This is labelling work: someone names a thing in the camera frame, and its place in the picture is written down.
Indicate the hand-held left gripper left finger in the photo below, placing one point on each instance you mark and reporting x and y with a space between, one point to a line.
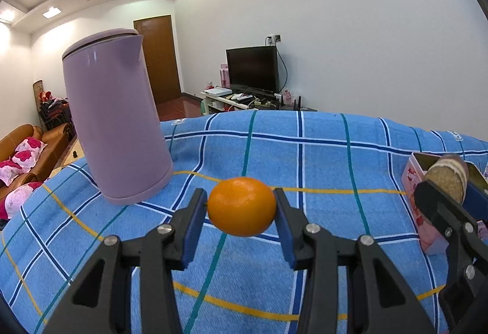
190 231

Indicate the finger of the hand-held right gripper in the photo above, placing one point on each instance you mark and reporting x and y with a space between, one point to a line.
478 200
453 231

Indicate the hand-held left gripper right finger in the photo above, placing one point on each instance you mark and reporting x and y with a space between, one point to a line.
286 234

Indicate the orange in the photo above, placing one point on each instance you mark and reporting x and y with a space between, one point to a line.
242 206

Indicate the pink tin box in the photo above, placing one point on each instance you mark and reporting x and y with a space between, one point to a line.
415 189

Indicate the blue checked blanket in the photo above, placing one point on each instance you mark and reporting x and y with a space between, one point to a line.
305 158

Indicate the black router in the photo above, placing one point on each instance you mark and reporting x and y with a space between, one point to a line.
298 104

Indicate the white television stand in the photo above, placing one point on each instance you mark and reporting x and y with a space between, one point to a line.
221 103

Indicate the purple electric kettle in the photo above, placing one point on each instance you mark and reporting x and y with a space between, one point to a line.
114 120

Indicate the small pink item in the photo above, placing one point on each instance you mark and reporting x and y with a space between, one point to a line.
286 97

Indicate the flat white box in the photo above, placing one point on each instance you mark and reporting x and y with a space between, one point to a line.
218 91

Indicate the orange leather sofa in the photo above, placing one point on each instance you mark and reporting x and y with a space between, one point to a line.
53 143

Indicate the black television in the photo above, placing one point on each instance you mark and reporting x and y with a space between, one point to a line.
252 68

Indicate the pink floral cushion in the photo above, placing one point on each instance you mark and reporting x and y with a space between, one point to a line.
30 151
9 172
19 200

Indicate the brown wooden door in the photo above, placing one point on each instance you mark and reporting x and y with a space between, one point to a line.
158 59

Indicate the dark clothes rack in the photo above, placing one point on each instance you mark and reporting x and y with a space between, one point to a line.
55 110

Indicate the rolled patterned mat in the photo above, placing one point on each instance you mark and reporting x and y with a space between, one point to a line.
38 91

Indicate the square ceiling light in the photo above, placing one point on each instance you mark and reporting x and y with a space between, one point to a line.
52 12

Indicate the wall socket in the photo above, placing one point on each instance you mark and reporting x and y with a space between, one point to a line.
273 38

